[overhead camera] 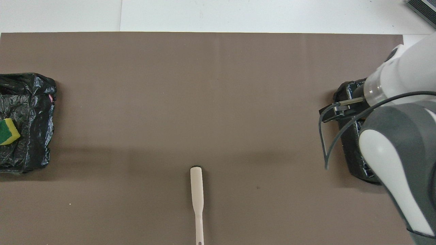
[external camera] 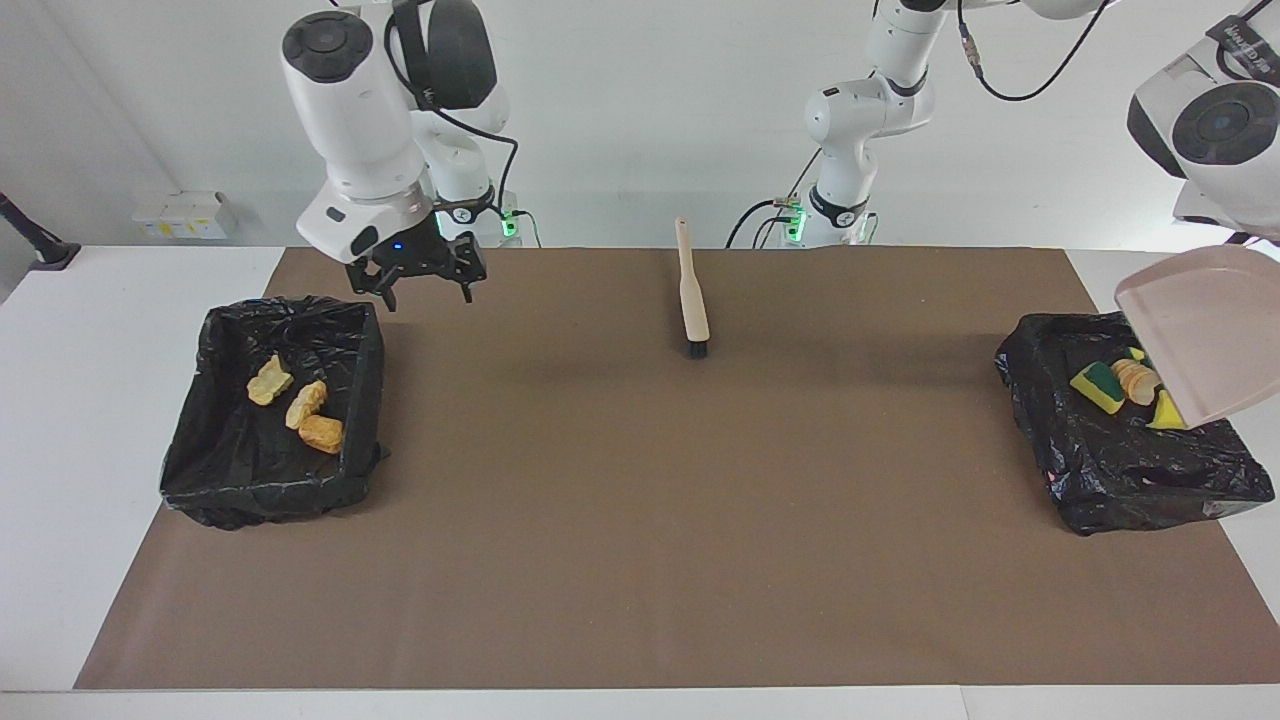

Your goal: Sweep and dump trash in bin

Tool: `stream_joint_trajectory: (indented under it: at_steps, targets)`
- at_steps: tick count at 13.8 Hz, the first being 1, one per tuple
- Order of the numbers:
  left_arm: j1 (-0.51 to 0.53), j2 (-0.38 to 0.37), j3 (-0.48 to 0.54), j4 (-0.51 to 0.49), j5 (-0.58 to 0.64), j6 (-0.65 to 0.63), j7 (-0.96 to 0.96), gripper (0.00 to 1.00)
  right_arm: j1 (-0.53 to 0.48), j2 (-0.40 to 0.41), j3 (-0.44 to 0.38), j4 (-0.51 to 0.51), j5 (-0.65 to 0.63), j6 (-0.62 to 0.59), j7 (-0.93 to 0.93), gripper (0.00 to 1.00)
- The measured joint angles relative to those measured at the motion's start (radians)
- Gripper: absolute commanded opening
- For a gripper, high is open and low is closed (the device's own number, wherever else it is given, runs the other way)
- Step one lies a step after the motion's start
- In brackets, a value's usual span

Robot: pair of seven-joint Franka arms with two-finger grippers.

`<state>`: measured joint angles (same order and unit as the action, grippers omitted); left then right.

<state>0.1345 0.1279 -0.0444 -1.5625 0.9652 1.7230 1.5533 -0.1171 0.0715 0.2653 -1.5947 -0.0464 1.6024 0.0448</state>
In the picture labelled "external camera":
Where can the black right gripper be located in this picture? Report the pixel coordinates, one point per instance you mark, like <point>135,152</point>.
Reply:
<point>415,250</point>

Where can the ridged golden bread piece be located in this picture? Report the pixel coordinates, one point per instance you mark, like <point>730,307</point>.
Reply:
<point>306,403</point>

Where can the brown bread roll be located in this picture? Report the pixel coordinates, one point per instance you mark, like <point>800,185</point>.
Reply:
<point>321,433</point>

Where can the pale yellow bread piece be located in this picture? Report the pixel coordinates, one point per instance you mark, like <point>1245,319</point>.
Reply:
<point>270,381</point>

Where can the beige brush with black bristles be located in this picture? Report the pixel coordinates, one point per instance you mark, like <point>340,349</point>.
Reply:
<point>692,295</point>

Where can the striped orange croissant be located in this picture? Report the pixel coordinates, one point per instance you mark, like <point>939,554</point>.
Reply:
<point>1137,380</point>

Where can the beige plastic dustpan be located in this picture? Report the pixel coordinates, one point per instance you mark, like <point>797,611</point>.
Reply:
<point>1210,330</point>

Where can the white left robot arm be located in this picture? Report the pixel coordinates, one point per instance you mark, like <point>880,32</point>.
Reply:
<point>1220,120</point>

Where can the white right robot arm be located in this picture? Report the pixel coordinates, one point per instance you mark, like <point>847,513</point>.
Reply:
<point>360,120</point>

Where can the bin lined with black bag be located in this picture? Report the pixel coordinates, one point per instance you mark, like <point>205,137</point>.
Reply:
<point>1100,470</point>
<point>240,480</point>

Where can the brown table mat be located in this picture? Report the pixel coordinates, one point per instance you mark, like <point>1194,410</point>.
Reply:
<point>600,620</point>

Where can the white wall socket box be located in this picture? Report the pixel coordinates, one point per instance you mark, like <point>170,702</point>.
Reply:
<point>180,215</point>

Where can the black camera stand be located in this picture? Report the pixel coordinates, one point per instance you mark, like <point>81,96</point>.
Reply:
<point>45,250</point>

